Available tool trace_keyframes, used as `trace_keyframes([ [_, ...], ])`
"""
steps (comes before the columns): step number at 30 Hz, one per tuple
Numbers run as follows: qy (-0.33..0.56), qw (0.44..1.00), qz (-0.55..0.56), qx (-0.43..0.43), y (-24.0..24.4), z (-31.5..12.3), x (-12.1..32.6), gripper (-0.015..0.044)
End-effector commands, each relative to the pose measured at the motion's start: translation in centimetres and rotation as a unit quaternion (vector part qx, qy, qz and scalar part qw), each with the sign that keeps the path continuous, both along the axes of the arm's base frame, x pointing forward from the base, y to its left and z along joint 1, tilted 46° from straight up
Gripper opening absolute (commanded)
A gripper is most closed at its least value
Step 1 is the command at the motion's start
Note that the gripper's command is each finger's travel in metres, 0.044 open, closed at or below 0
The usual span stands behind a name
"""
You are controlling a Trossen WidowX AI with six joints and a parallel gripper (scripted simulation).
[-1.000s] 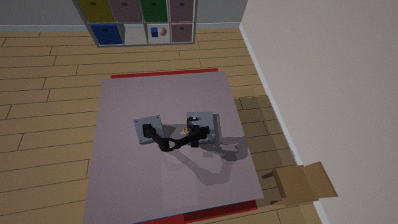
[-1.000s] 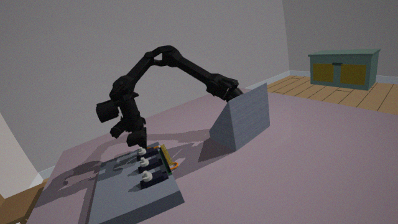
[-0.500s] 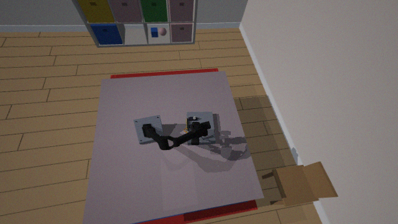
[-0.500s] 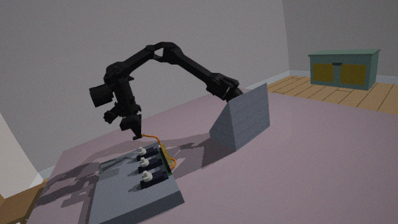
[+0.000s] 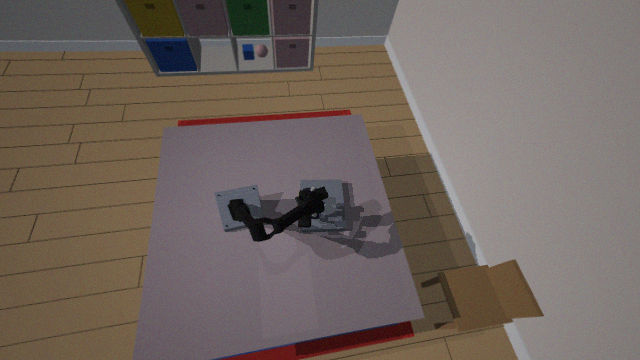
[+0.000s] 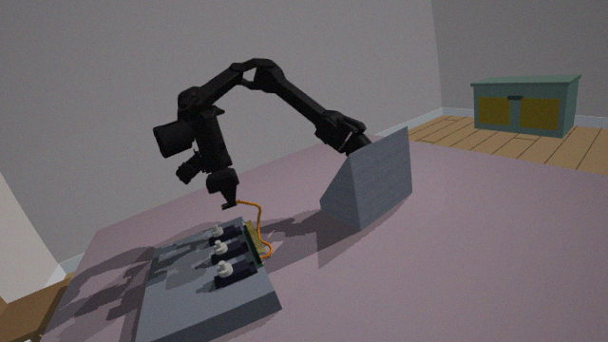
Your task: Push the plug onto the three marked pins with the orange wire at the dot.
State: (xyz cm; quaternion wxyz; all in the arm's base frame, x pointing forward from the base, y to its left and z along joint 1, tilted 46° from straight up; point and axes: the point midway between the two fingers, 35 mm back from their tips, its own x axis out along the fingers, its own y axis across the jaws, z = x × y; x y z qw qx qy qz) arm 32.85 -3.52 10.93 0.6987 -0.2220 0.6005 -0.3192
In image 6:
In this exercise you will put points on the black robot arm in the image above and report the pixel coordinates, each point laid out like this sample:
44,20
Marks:
197,114

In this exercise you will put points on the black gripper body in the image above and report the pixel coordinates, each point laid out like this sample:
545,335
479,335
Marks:
217,159

